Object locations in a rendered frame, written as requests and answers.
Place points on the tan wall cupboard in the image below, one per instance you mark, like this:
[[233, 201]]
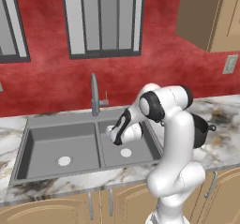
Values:
[[206, 15]]

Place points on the grey double sink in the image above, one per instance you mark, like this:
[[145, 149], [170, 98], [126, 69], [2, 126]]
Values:
[[62, 140]]

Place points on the grey curved tap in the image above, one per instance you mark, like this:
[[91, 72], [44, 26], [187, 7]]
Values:
[[94, 93]]

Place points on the black pot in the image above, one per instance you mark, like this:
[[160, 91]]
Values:
[[200, 134]]

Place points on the large grey window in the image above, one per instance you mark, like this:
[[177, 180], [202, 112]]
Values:
[[103, 18]]

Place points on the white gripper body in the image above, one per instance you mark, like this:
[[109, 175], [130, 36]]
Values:
[[110, 131]]

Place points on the tan cupboard door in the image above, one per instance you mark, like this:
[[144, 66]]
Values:
[[131, 206], [223, 199], [47, 212]]

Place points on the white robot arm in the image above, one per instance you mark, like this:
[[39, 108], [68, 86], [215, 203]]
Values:
[[178, 146]]

